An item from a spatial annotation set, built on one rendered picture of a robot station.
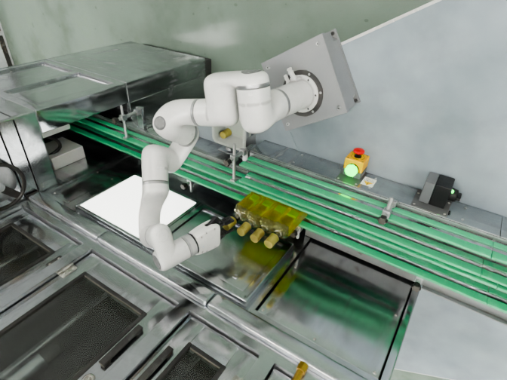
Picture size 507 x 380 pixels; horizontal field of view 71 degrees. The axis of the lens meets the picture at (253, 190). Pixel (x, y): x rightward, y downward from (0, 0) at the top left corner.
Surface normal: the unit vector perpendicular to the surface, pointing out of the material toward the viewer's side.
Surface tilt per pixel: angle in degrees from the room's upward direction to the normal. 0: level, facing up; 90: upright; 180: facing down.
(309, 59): 5
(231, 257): 90
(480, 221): 90
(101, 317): 90
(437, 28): 0
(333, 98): 5
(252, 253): 90
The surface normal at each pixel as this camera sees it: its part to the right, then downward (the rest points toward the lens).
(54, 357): 0.04, -0.83
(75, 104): 0.84, 0.33
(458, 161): -0.54, 0.46
